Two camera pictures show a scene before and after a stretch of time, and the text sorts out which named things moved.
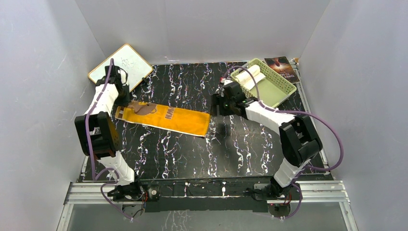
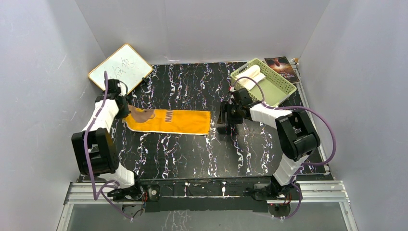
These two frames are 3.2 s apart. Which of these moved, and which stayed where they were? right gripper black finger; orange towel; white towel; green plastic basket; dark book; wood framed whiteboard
Moved: orange towel; right gripper black finger
Stayed: wood framed whiteboard; green plastic basket; white towel; dark book
